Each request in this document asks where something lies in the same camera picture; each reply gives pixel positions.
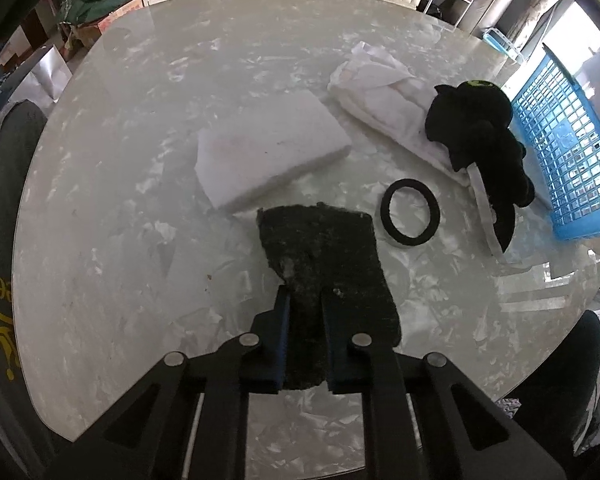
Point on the white quilted cloth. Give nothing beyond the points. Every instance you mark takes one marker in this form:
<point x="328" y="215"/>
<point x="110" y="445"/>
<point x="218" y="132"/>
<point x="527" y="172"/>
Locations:
<point x="377" y="89"/>

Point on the black scouring pad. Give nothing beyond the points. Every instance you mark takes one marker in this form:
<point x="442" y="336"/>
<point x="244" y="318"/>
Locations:
<point x="326" y="255"/>

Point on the white sponge block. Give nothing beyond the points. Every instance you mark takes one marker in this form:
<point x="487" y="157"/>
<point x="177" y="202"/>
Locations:
<point x="265" y="146"/>

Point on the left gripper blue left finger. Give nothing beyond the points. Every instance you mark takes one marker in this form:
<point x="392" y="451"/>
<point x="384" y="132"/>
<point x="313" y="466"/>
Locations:
<point x="269" y="361"/>

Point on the black plush toy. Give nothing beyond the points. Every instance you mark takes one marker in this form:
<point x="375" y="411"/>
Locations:
<point x="472" y="121"/>

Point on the pink cardboard box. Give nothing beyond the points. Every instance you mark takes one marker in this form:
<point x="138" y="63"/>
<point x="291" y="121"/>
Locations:
<point x="102" y="24"/>

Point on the blue plastic basket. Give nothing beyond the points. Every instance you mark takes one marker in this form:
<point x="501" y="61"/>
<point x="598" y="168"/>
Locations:
<point x="563" y="131"/>

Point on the silver gift bag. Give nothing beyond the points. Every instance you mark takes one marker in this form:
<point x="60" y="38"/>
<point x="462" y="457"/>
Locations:
<point x="40" y="80"/>

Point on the dark chair with yellow print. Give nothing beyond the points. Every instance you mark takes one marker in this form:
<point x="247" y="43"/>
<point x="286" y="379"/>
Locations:
<point x="20" y="128"/>

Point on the white grey cloth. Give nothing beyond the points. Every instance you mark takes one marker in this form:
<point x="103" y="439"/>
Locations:
<point x="486" y="213"/>

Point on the blue white storage bin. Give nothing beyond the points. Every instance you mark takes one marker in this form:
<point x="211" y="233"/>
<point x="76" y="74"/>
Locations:
<point x="498" y="41"/>

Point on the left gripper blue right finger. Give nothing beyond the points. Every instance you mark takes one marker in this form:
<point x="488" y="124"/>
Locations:
<point x="347" y="363"/>

